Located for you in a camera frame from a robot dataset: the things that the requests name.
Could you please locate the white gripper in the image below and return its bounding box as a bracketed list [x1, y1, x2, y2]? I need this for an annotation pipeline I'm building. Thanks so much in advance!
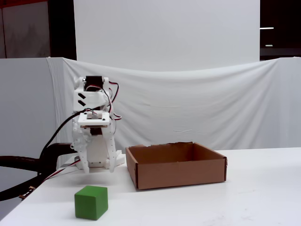
[70, 117, 118, 174]

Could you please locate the green cube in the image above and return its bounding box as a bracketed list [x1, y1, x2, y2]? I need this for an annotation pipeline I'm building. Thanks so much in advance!
[74, 185, 109, 221]

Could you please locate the brown cardboard box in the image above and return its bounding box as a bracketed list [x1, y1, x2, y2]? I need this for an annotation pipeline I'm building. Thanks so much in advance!
[125, 141, 228, 190]

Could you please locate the white side partition board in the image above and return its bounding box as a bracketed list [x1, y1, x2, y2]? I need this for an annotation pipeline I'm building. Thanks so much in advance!
[0, 57, 59, 159]

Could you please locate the white draped cloth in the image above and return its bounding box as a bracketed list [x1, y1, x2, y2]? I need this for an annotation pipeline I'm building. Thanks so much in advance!
[46, 56, 301, 152]

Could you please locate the white backdrop panel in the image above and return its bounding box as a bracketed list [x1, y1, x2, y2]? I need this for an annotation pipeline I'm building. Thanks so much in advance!
[73, 0, 261, 72]

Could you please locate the brown cabinet door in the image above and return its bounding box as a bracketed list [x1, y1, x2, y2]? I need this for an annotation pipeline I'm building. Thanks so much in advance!
[0, 0, 51, 59]

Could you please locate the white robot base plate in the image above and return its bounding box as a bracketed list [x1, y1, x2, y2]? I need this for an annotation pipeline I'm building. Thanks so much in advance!
[56, 150, 125, 170]

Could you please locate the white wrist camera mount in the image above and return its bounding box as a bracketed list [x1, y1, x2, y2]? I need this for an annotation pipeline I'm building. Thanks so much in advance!
[78, 112, 111, 129]

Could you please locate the red white black base cable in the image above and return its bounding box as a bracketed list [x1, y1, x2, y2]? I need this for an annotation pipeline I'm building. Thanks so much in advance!
[43, 158, 81, 182]

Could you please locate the thick black cable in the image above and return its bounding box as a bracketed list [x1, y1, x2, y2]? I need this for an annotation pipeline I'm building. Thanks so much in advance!
[39, 110, 82, 165]

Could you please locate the red black arm servo cable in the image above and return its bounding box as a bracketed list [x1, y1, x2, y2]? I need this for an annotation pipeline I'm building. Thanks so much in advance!
[102, 81, 123, 121]

